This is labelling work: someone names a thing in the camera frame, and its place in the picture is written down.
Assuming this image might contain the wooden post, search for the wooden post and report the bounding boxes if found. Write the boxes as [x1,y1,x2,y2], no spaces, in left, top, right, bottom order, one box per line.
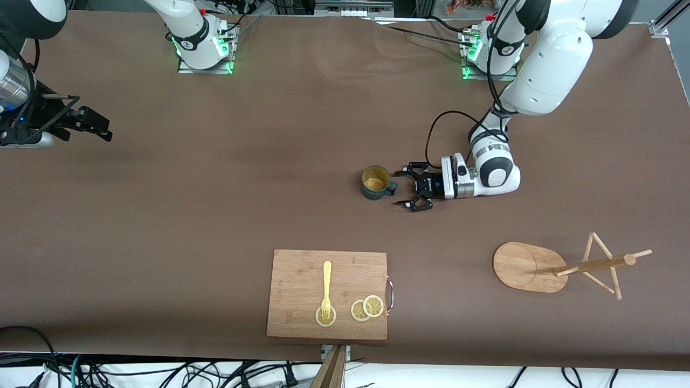
[310,345,347,388]

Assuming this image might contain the wooden cup rack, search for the wooden cup rack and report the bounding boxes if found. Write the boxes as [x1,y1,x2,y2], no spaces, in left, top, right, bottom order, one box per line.
[492,232,653,301]

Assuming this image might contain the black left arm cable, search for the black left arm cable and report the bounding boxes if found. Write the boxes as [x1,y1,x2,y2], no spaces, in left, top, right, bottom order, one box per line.
[425,0,518,173]

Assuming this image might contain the orange artificial flowers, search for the orange artificial flowers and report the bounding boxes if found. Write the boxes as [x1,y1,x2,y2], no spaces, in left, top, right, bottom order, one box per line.
[446,0,499,15]

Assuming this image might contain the aluminium frame profile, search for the aluminium frame profile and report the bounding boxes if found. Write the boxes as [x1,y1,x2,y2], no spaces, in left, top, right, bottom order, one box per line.
[655,0,690,26]

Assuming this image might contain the metal post bracket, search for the metal post bracket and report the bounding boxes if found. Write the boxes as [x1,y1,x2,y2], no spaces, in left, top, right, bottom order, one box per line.
[321,345,351,363]

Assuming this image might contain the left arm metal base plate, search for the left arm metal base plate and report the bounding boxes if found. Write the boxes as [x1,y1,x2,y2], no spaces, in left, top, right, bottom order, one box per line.
[461,30,519,81]

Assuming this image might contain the yellow plastic fork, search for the yellow plastic fork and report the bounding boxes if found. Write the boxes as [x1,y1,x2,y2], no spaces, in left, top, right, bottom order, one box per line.
[321,261,333,320]

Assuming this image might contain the teal cup with yellow inside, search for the teal cup with yellow inside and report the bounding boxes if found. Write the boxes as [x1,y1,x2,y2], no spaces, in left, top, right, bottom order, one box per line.
[361,165,398,201]

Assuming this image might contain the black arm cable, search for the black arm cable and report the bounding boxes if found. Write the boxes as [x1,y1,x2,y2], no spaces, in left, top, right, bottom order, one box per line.
[425,0,518,173]
[11,39,81,135]

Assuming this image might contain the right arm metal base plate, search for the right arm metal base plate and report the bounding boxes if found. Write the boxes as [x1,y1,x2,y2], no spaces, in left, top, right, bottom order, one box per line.
[178,24,233,74]

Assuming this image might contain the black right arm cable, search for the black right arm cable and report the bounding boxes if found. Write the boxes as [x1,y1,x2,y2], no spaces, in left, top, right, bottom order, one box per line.
[11,39,81,135]

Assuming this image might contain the bamboo cutting board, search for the bamboo cutting board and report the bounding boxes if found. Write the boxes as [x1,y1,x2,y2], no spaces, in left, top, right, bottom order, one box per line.
[266,249,389,341]

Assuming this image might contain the white power strip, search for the white power strip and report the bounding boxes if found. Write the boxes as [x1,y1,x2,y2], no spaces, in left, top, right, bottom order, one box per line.
[315,0,394,17]

